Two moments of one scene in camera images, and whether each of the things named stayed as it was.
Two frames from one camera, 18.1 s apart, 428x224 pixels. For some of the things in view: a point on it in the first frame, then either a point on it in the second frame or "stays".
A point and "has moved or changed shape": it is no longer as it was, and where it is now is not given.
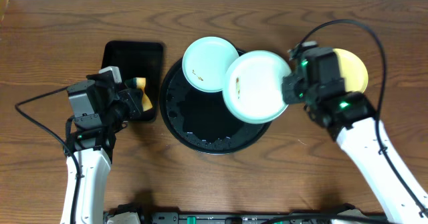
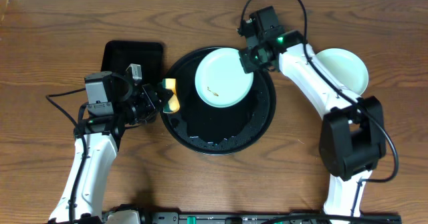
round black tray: x=200 y=120 stays
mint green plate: x=205 y=61 → x=221 y=79
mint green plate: x=253 y=90 → x=346 y=67
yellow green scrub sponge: x=139 y=83 has moved or changed shape
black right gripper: x=289 y=83 → x=245 y=56
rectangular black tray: x=135 y=59 stays
